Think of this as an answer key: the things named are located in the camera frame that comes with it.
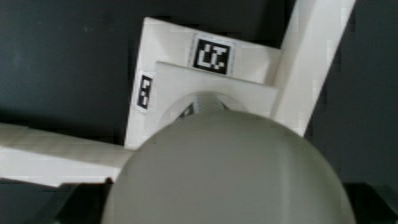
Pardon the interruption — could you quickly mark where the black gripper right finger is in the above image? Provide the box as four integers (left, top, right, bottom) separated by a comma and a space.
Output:
345, 183, 398, 224

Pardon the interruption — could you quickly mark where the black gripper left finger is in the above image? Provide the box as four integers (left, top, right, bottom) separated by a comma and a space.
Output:
34, 177, 116, 224

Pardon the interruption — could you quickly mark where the white lamp bulb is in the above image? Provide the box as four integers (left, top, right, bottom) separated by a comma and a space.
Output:
102, 94, 356, 224

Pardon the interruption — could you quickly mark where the white lamp base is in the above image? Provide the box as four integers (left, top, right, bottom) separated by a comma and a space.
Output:
125, 17, 281, 150

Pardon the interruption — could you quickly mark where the white front fence rail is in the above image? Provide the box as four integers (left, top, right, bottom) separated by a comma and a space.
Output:
0, 123, 134, 187

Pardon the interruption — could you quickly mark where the white fence rail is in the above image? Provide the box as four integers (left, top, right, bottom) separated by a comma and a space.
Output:
272, 0, 357, 135
0, 123, 134, 187

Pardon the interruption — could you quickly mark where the white right fence rail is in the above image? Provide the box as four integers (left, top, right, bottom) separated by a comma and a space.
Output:
272, 0, 357, 135

